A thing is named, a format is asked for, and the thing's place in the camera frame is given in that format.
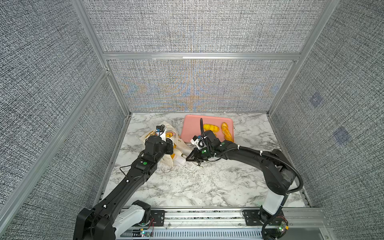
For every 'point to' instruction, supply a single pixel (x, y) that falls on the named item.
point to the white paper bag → (181, 149)
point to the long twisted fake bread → (226, 132)
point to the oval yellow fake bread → (209, 127)
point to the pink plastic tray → (191, 126)
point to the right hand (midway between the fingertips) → (187, 159)
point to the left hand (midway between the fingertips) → (171, 139)
